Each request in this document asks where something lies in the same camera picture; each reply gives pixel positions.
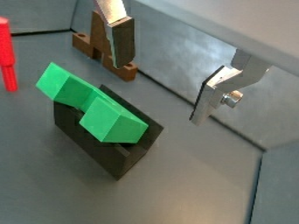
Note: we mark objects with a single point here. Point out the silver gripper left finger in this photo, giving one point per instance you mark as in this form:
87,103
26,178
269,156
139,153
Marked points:
120,30

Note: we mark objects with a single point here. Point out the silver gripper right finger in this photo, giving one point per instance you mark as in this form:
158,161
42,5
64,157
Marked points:
219,90

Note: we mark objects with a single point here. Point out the green U-shaped block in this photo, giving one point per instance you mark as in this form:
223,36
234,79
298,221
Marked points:
107,120

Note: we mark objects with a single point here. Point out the dark grey fixture block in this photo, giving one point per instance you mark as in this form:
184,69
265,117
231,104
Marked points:
116,157

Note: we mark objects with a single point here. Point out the brown T-shaped block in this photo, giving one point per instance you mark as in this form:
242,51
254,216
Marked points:
94,45

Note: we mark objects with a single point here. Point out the red peg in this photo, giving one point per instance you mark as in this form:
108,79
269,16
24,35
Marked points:
7,56

